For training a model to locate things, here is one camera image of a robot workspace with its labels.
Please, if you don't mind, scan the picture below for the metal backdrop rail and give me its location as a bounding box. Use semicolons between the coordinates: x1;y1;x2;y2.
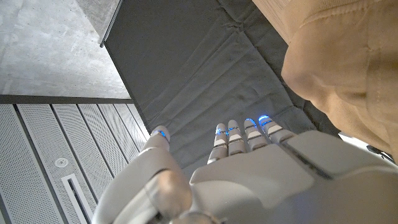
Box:
99;0;124;48

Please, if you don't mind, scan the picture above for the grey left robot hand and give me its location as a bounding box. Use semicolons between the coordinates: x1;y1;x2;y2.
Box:
91;114;398;224

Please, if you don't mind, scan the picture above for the round white ceiling sensor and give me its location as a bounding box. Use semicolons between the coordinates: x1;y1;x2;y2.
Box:
54;157;69;169

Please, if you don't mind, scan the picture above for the black backdrop cloth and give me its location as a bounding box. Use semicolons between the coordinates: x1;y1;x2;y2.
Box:
104;0;341;180

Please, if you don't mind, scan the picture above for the brown jacket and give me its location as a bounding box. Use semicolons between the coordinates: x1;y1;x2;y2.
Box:
281;0;398;164

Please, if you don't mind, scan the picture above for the white linear ceiling vent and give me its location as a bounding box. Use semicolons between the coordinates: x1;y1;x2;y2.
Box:
61;173;95;223

